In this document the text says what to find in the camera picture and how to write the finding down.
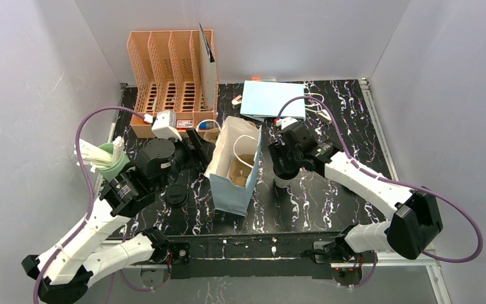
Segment light blue paper bag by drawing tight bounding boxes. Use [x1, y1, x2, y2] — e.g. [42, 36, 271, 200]
[240, 80, 305, 122]
[204, 117, 261, 217]

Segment brown cardboard cup carrier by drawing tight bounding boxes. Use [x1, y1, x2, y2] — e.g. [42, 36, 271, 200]
[228, 155, 254, 187]

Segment white paper coffee cup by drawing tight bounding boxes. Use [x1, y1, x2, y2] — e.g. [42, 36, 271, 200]
[274, 174, 298, 189]

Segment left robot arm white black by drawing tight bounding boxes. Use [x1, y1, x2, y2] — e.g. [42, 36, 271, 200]
[22, 129, 215, 303]

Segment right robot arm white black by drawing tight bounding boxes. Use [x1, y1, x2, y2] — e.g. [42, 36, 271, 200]
[268, 118, 443, 260]

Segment small red white box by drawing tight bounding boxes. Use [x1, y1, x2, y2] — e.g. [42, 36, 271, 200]
[177, 120, 194, 129]

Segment blue cap small item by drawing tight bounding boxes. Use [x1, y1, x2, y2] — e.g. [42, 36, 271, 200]
[197, 120, 215, 130]

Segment black lid left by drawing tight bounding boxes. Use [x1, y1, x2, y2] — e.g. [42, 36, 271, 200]
[165, 185, 189, 208]

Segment flat light blue paper bag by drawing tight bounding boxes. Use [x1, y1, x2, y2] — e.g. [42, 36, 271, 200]
[240, 80, 305, 122]

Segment green straw holder cup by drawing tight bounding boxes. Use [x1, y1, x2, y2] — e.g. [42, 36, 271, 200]
[96, 142, 130, 181]

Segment orange plastic file organizer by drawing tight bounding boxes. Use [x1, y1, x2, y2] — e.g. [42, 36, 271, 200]
[127, 29, 218, 127]

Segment grey folder in organizer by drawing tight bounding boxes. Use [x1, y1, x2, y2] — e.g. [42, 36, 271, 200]
[199, 23, 217, 111]

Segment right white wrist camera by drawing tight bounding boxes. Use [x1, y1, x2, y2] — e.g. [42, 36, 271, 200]
[274, 117, 298, 130]

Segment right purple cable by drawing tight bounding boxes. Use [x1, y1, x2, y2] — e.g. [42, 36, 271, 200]
[276, 95, 484, 288]

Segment purple cable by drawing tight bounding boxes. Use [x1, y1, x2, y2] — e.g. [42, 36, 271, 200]
[32, 106, 154, 304]
[276, 95, 484, 288]

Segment black base rail bar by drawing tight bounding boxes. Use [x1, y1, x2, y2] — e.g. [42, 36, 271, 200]
[127, 228, 397, 280]

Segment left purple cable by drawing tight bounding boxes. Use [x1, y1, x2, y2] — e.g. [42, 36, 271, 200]
[32, 106, 154, 304]

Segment aluminium frame rail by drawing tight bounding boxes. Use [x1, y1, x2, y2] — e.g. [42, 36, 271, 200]
[99, 242, 451, 303]

